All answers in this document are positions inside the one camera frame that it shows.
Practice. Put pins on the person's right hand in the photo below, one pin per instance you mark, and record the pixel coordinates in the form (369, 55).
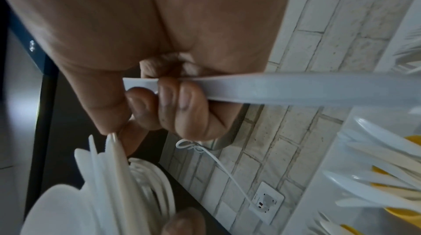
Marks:
(164, 15)

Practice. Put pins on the person's left hand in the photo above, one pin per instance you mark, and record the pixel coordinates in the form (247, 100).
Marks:
(187, 222)

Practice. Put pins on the bundle of white plastic cutlery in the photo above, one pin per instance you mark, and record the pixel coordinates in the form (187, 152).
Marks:
(111, 176)

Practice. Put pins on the white plastic cutlery tray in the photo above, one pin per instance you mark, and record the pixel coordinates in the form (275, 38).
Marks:
(296, 89)

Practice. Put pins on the stack of white disposable plates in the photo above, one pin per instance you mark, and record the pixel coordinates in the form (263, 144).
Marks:
(159, 187)

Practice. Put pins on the pile of small white forks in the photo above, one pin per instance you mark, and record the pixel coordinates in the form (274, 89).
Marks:
(329, 225)

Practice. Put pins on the pile of white plastic spoons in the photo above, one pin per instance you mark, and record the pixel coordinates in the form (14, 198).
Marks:
(378, 156)

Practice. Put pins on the yellow plastic bowl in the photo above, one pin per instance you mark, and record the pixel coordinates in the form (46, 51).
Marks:
(404, 210)

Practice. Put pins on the pile of white plastic forks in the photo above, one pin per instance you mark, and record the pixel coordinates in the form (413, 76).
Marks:
(409, 52)

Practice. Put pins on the white wall socket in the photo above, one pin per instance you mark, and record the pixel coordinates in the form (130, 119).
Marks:
(268, 202)

